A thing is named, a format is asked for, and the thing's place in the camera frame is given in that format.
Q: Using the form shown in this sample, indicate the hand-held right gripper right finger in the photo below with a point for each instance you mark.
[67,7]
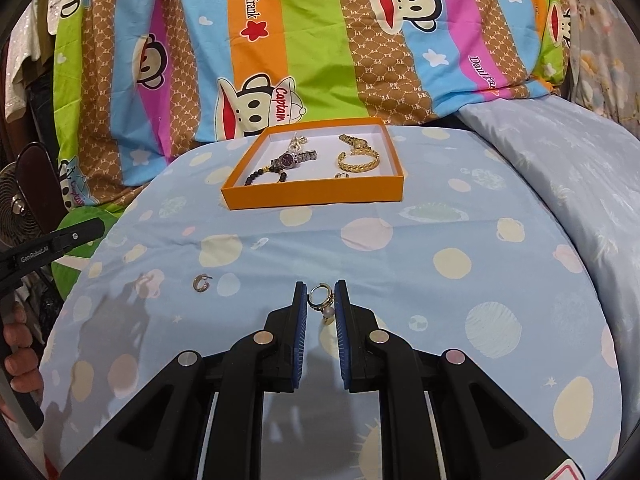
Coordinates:
[342,330]

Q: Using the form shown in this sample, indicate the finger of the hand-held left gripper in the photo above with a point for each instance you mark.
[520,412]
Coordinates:
[55,242]

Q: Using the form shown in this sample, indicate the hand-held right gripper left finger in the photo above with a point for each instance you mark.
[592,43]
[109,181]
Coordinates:
[300,330]

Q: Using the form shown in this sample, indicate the hoop earring with pearl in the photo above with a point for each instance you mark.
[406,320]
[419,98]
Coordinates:
[327,316]

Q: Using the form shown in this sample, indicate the gold hoop pearl earring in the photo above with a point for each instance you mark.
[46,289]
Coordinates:
[198,285]

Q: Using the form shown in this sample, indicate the orange jewelry box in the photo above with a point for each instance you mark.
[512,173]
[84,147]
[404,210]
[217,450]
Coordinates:
[310,195]

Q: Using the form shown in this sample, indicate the gold braided bangle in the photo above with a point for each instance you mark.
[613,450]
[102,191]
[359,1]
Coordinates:
[357,166]

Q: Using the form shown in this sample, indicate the silver wristwatch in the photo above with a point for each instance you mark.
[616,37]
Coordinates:
[292,159]

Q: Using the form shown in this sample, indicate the gold wristwatch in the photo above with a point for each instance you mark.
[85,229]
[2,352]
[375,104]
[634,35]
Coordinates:
[357,143]

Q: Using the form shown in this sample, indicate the person's left hand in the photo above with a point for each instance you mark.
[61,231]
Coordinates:
[22,335]

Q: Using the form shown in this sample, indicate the green cushion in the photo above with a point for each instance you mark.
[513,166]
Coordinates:
[75,225]

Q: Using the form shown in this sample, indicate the electric fan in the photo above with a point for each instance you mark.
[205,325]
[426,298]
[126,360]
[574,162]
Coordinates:
[17,210]

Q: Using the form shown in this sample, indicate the dark chair back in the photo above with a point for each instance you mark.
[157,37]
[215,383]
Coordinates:
[40,175]

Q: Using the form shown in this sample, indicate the light blue planet print sheet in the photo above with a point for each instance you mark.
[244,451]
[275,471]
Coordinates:
[350,250]

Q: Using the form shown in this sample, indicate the white glittery cloth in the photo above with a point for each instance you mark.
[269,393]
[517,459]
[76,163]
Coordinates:
[30,60]

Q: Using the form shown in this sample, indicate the pale blue duvet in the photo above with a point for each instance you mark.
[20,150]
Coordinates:
[575,160]

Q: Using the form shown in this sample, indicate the striped monkey print blanket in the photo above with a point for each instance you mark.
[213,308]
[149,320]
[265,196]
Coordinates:
[325,35]

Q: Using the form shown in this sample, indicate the grey floral cloth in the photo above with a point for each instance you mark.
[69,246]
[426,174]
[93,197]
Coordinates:
[600,50]

